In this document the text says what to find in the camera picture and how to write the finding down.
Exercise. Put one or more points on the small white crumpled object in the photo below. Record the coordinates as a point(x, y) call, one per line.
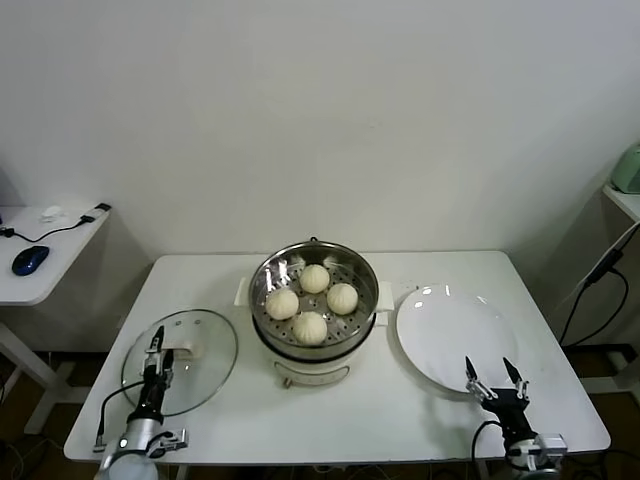
point(54, 212)

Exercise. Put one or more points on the grey table foot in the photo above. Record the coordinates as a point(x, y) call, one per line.
point(625, 370)

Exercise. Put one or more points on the white work table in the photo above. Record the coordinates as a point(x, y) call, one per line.
point(375, 425)

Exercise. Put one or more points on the perforated steel steamer basket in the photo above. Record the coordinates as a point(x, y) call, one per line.
point(360, 277)

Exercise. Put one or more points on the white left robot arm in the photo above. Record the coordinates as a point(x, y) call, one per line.
point(127, 457)

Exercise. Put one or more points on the white round plate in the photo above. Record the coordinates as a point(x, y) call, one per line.
point(450, 340)

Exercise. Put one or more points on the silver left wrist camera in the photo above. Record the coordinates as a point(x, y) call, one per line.
point(172, 440)

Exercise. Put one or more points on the pale green appliance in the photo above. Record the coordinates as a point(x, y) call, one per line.
point(629, 170)

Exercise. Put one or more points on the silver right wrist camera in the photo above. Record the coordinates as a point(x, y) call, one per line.
point(547, 442)

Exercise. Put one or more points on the white side shelf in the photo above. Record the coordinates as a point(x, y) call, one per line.
point(625, 200)

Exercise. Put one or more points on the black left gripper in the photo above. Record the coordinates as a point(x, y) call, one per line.
point(152, 395)

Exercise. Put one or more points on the white electric cooker pot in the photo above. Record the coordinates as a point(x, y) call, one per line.
point(312, 372)

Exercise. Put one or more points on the white side desk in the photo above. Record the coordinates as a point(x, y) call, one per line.
point(65, 250)

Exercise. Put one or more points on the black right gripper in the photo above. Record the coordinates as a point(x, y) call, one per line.
point(510, 407)

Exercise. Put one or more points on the dark monitor edge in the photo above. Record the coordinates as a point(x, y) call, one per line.
point(1, 210)

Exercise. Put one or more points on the white steamed baozi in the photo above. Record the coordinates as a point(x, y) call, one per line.
point(342, 298)
point(282, 304)
point(310, 328)
point(314, 279)

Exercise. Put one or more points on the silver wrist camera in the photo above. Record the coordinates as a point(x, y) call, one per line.
point(547, 442)
point(172, 440)

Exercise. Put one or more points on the blue computer mouse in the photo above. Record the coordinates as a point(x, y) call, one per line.
point(30, 260)

